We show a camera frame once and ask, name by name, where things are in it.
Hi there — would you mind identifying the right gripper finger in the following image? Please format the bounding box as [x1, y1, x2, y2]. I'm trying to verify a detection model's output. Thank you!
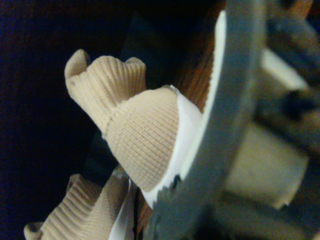
[147, 0, 320, 240]

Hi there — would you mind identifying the beige shoe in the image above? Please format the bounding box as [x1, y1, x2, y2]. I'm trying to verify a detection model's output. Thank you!
[64, 49, 203, 210]
[23, 173, 141, 240]

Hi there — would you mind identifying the brown shoe rack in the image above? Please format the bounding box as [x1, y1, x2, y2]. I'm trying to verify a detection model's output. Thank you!
[0, 0, 227, 240]

